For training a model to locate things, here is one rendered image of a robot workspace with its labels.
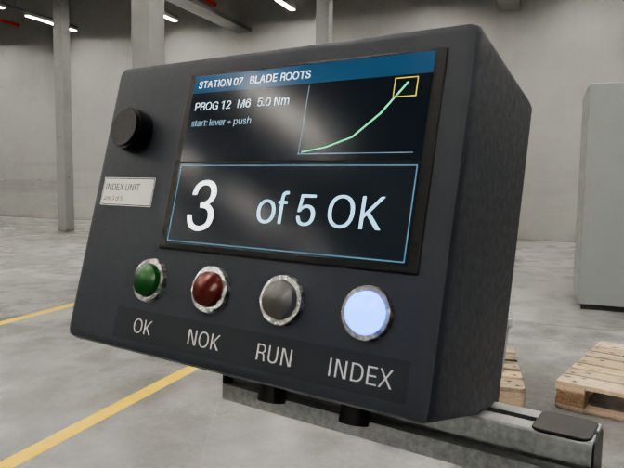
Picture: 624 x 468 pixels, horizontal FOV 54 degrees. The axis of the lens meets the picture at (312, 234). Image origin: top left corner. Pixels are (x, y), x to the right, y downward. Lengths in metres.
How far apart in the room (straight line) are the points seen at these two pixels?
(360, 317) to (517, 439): 0.11
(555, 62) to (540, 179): 2.23
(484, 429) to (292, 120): 0.19
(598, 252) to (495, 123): 5.77
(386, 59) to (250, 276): 0.13
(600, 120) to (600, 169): 0.44
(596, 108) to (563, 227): 6.82
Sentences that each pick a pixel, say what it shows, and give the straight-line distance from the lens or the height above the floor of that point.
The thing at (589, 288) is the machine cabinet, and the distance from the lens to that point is 6.14.
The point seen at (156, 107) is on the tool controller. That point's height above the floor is 1.22.
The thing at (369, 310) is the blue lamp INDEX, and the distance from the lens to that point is 0.28.
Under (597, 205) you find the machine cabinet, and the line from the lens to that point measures 6.06.
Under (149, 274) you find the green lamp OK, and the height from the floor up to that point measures 1.12.
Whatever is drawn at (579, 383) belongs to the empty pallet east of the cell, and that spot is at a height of 0.14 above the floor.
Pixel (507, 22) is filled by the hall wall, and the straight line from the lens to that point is 13.09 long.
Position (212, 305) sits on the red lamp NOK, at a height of 1.11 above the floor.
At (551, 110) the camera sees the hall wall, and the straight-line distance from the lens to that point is 12.77.
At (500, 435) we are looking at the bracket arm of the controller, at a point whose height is 1.05.
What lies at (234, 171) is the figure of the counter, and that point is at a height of 1.18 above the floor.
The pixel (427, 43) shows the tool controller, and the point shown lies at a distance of 0.32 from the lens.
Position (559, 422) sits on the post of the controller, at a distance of 0.35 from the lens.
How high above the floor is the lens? 1.18
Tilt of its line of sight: 5 degrees down
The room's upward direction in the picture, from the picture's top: 1 degrees clockwise
